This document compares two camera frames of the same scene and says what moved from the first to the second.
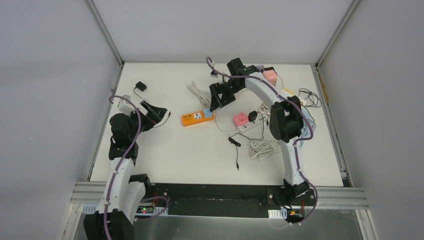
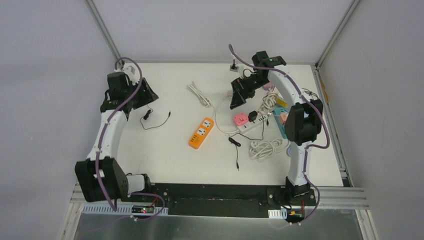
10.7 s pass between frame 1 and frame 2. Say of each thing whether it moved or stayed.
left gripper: moved
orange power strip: moved
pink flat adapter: stayed
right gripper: moved
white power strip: stayed
